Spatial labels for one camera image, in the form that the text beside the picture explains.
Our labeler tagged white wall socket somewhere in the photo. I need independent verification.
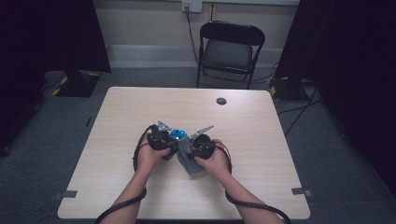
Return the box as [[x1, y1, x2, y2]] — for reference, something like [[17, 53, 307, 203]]
[[181, 0, 204, 13]]

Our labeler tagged black socket cable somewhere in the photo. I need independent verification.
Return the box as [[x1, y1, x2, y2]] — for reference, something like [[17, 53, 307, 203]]
[[185, 7, 200, 64]]

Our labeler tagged person's left hand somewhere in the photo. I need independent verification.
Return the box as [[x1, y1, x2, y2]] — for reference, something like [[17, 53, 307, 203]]
[[135, 139, 172, 175]]

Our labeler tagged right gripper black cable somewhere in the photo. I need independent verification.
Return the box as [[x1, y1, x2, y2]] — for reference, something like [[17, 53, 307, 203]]
[[214, 141, 292, 224]]

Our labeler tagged black folding chair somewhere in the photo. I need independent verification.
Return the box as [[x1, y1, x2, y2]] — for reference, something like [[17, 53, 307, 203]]
[[195, 21, 266, 91]]

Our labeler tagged person's right hand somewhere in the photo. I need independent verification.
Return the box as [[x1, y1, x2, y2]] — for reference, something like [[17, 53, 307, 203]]
[[194, 139, 232, 180]]

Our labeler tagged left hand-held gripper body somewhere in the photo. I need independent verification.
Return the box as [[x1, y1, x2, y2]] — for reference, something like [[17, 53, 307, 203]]
[[147, 120, 176, 151]]

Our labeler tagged grey tape piece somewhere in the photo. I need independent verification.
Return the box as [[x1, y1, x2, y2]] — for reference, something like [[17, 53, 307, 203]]
[[53, 189, 78, 201], [291, 187, 313, 198]]

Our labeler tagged black floor cable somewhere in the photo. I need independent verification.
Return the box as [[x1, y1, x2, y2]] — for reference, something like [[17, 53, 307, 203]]
[[276, 87, 323, 138]]

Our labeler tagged blue toy car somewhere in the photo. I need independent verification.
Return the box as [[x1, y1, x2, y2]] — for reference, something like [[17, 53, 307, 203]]
[[167, 129, 189, 143]]

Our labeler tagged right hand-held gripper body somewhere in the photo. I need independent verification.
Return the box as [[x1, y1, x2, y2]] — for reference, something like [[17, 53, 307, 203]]
[[190, 124, 217, 161]]

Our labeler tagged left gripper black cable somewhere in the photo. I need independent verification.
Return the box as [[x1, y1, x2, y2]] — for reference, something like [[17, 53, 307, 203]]
[[94, 124, 157, 224]]

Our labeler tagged black stand base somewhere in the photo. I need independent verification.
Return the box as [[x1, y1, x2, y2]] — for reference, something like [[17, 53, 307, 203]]
[[268, 76, 309, 102], [50, 69, 102, 98]]

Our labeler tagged grey fluffy cloth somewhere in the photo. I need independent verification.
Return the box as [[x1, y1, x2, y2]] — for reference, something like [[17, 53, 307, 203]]
[[177, 136, 205, 175]]

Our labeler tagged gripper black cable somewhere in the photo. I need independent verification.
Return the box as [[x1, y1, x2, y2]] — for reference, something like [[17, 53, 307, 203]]
[[94, 124, 157, 224], [214, 141, 292, 224]]

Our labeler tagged black curtain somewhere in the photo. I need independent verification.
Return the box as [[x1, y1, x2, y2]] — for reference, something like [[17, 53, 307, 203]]
[[0, 0, 112, 157], [274, 0, 396, 197]]

